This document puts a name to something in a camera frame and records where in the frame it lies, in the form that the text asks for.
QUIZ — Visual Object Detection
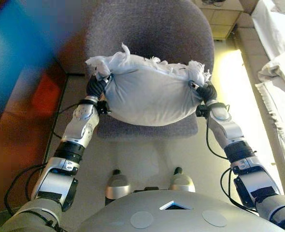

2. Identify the silver robot left leg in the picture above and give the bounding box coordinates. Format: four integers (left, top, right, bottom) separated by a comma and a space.
105, 169, 132, 206

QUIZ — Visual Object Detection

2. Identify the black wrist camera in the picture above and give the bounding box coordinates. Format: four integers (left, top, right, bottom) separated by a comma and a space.
195, 103, 209, 118
98, 100, 112, 115

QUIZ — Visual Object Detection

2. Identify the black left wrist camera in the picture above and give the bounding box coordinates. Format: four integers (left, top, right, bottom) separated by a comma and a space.
98, 100, 112, 115

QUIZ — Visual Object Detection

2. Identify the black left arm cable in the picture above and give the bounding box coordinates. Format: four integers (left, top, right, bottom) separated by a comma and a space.
3, 101, 85, 216

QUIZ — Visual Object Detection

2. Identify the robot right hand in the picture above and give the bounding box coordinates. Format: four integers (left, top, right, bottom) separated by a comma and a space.
189, 81, 218, 103

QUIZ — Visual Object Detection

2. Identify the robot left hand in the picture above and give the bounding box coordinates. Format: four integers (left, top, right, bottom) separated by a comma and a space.
86, 73, 113, 102

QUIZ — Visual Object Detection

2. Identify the grey robot torso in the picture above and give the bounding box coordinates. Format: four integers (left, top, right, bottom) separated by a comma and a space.
74, 189, 285, 232

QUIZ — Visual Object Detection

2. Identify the beige tiled cabinet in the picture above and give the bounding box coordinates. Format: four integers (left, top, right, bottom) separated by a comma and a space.
197, 0, 244, 43

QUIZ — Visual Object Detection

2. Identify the silver robot leg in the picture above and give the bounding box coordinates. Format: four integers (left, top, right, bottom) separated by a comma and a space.
169, 166, 196, 193
105, 169, 132, 206

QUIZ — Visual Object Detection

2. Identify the white fringed cushion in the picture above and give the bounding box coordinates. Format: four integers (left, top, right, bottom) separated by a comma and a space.
85, 42, 213, 127

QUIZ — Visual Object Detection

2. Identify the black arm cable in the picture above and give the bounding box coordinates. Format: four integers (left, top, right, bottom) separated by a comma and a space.
205, 116, 257, 213
3, 101, 85, 216

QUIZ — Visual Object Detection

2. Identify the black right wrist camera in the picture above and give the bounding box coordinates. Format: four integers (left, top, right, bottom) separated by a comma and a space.
195, 103, 209, 118

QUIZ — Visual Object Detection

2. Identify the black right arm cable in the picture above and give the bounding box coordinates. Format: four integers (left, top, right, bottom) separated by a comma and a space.
205, 116, 257, 213

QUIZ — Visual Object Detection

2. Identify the white bed duvet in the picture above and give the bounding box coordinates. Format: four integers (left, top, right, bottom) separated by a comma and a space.
251, 0, 285, 94

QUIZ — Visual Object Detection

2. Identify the silver robot right leg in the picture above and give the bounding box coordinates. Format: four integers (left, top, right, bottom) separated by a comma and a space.
169, 166, 196, 193

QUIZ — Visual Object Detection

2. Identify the grey fabric armchair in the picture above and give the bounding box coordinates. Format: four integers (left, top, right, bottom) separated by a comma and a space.
84, 0, 215, 142

